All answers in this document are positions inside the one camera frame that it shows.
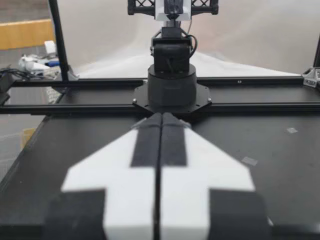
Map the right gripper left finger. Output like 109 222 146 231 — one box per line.
45 112 161 240

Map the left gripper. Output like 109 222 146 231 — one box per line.
127 0 219 16

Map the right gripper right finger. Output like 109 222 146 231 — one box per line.
158 112 274 240

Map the tan wooden board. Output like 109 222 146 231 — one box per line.
0 18 56 50

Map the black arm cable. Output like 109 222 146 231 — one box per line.
185 14 199 59

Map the black frame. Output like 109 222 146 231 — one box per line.
0 0 320 116

